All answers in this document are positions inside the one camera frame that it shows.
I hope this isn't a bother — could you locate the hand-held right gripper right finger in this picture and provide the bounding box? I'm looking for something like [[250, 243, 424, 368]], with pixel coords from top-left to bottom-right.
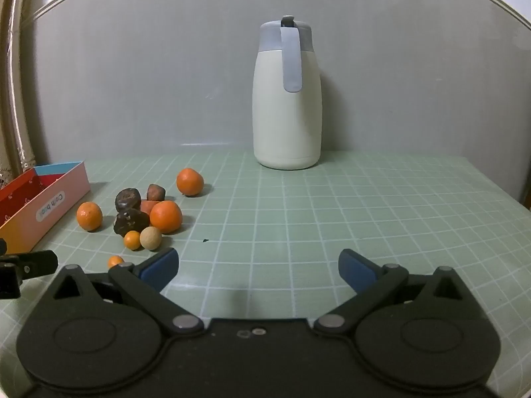
[[313, 249, 474, 336]]

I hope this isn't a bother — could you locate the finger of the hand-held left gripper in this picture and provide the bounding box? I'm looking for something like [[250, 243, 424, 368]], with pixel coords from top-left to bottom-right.
[[0, 250, 59, 278]]

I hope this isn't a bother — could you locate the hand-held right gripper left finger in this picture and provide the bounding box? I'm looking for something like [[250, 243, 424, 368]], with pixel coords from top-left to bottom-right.
[[49, 247, 205, 335]]

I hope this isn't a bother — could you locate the beige longan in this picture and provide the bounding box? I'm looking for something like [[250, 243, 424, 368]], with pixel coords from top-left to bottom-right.
[[139, 227, 162, 251]]

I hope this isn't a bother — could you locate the mandarin orange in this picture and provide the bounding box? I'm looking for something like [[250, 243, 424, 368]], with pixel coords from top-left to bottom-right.
[[149, 200, 183, 234], [76, 201, 104, 232], [176, 168, 205, 197]]

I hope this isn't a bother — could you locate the pink and red cardboard box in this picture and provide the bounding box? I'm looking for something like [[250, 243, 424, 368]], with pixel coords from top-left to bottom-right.
[[0, 160, 91, 253]]

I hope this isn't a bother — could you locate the dark brown wrinkled fruit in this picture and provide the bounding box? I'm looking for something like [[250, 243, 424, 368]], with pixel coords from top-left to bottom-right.
[[114, 209, 150, 235], [115, 188, 142, 211]]

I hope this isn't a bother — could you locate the white thermos jug grey lid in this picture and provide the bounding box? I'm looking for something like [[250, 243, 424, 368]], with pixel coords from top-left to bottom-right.
[[253, 15, 323, 170]]

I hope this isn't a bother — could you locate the beige satin curtain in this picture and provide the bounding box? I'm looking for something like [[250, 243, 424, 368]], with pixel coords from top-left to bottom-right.
[[0, 0, 46, 187]]

